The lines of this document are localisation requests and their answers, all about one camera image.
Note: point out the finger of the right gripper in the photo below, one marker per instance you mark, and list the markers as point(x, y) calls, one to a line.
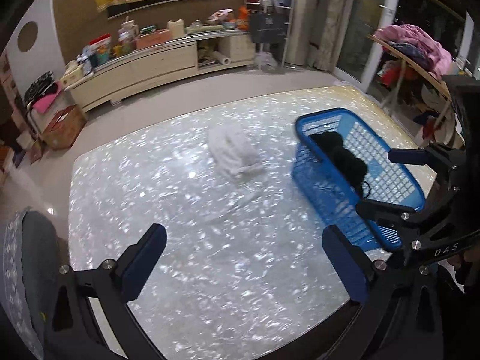
point(384, 214)
point(408, 156)

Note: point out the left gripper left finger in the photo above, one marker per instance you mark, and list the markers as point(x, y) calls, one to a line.
point(72, 330)

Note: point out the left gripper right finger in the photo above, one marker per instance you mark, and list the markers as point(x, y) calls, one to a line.
point(392, 313)

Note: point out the black plush toy green eyes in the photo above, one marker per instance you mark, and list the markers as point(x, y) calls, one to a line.
point(353, 169)

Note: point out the white quilted cloth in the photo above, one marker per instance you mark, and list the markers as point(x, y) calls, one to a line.
point(233, 152)

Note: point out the blue plastic basket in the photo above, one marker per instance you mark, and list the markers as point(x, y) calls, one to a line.
point(332, 196)

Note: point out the pink clothes pile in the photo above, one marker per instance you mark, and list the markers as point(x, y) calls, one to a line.
point(437, 58)

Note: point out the standing air conditioner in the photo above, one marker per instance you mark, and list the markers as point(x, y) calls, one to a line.
point(300, 31)

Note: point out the patterned curtain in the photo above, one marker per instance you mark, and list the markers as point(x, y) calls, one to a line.
point(329, 26)

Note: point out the black shopping bag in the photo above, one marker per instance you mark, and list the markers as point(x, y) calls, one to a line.
point(268, 28)

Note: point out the white metal rack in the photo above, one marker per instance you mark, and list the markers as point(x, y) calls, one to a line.
point(271, 57)

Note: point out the brown cardboard box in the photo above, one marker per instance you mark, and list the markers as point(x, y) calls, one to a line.
point(64, 128)

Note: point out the white paper roll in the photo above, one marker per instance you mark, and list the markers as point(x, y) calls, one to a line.
point(220, 58)

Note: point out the pink cushion on chair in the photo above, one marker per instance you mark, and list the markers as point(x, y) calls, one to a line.
point(47, 97)

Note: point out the white plastic jug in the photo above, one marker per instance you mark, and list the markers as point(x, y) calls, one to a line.
point(176, 28)

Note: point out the cream TV cabinet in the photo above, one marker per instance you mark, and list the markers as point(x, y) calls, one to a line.
point(149, 68)

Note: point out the orange storage box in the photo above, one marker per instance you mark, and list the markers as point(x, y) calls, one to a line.
point(155, 38)

